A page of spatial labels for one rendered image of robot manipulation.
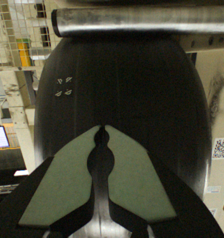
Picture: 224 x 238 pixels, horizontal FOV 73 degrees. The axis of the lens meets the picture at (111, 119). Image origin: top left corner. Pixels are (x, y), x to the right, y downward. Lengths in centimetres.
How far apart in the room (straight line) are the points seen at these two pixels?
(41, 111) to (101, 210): 18
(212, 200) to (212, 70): 44
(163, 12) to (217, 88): 25
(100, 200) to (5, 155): 1267
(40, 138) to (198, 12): 34
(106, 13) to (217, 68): 31
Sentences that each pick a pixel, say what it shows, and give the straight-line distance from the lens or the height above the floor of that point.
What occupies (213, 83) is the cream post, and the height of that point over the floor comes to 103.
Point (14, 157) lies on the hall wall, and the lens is 1273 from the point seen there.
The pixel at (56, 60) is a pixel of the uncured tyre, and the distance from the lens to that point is 29.
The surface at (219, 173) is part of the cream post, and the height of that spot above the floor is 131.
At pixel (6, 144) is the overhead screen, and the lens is 452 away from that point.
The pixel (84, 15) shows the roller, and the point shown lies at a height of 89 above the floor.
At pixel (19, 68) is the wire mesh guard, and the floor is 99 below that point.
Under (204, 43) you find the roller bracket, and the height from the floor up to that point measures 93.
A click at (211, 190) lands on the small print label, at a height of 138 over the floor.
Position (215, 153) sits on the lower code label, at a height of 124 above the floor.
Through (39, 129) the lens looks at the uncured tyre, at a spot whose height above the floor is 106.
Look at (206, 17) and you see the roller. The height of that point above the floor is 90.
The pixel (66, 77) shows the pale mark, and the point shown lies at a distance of 25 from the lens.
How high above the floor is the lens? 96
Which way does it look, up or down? 21 degrees up
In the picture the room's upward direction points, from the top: 178 degrees clockwise
